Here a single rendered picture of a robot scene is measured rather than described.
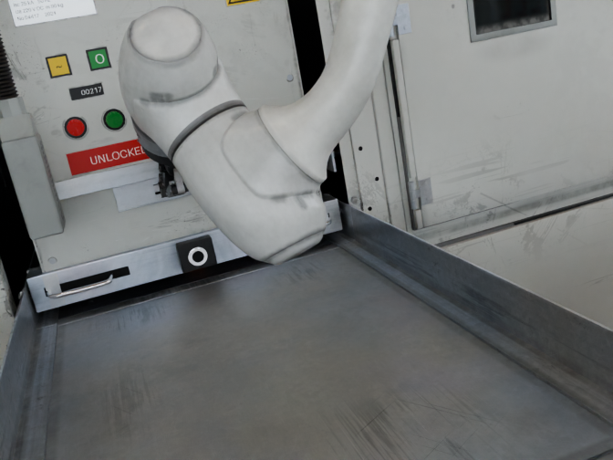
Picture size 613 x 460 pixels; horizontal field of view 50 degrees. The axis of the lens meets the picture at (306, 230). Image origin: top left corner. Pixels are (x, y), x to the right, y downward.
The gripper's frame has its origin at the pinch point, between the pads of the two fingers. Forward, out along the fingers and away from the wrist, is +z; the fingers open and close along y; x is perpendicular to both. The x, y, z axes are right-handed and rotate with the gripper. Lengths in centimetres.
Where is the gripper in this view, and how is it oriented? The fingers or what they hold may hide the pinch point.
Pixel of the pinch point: (170, 183)
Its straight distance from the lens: 105.2
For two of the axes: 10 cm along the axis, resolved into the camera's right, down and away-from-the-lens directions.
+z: -1.9, 2.9, 9.4
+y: 3.1, 9.2, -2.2
